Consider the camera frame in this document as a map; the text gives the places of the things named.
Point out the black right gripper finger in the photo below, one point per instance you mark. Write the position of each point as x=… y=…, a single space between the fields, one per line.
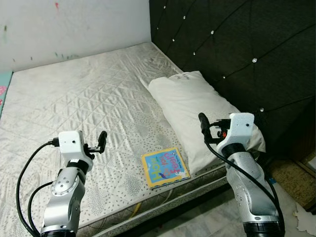
x=204 y=126

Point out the beige printed pillow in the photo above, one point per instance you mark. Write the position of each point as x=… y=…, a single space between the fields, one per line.
x=192 y=108

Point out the blue book with yellow border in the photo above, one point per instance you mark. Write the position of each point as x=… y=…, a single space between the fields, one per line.
x=165 y=168

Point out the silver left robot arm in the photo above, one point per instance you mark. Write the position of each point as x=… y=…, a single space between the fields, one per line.
x=64 y=197

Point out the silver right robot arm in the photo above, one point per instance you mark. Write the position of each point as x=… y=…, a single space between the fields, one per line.
x=252 y=187

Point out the grey quilted mattress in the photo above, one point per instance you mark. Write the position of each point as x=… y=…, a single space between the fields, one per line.
x=89 y=113

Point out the black tufted headboard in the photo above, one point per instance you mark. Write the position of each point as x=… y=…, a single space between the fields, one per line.
x=237 y=49

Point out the brown speckled rug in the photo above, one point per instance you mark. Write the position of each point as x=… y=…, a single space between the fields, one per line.
x=294 y=177

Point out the teal mat with colourful shapes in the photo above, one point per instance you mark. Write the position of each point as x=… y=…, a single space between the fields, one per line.
x=4 y=89

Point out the white crumpled cloth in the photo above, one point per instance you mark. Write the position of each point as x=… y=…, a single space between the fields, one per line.
x=306 y=219

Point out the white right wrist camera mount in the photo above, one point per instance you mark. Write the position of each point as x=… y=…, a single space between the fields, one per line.
x=239 y=129

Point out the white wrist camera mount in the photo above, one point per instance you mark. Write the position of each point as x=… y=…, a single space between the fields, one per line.
x=239 y=129
x=73 y=144

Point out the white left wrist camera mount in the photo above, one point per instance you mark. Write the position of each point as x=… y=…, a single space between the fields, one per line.
x=73 y=144

